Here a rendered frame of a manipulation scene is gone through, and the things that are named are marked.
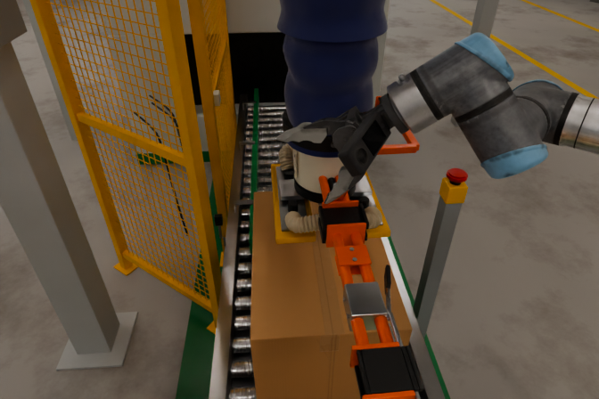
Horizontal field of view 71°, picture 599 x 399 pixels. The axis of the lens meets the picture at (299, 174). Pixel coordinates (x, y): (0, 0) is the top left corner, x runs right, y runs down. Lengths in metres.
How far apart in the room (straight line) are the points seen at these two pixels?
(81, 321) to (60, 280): 0.27
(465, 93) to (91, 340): 2.01
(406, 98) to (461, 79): 0.08
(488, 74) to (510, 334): 1.94
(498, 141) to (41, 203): 1.50
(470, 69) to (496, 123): 0.09
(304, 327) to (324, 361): 0.12
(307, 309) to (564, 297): 1.90
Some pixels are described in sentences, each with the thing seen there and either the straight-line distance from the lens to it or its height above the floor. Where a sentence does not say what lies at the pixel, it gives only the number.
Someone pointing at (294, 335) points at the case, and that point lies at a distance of 1.09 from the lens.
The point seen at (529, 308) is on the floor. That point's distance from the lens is 2.64.
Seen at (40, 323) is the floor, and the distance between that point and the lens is 2.65.
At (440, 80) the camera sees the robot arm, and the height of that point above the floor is 1.61.
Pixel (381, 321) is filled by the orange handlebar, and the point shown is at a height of 1.26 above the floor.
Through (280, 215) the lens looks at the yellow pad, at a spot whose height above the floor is 1.14.
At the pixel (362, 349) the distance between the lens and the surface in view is 0.70.
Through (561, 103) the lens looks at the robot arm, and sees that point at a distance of 0.80.
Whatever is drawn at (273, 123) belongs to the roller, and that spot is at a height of 0.55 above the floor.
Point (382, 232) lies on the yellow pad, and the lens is 1.08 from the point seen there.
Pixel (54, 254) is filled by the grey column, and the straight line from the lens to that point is 1.92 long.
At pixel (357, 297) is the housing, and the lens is 0.77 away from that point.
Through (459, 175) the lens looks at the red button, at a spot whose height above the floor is 1.04.
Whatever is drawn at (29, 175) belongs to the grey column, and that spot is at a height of 1.04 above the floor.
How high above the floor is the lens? 1.85
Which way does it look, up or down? 34 degrees down
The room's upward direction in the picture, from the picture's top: straight up
